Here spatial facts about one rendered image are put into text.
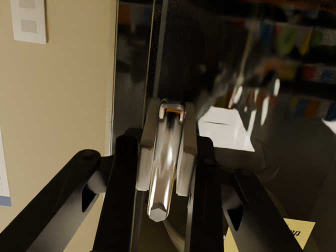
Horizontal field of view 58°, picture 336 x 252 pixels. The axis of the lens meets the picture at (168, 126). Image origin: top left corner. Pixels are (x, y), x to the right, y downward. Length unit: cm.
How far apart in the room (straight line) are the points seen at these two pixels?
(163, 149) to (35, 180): 74
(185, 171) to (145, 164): 2
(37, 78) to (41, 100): 6
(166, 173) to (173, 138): 3
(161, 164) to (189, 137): 4
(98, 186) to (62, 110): 62
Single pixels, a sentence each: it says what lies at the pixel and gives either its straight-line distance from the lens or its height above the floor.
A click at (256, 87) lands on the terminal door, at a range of 23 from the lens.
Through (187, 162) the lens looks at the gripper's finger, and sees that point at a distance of 16.
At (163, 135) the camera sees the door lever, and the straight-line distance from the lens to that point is 19.
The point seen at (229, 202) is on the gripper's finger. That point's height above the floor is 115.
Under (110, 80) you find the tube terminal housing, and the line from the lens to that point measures 24.
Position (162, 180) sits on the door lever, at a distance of 20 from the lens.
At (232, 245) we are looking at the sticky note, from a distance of 32.
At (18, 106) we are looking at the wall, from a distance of 81.
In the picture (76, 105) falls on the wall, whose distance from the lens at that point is 75.
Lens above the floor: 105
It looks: 26 degrees up
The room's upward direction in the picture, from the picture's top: 172 degrees counter-clockwise
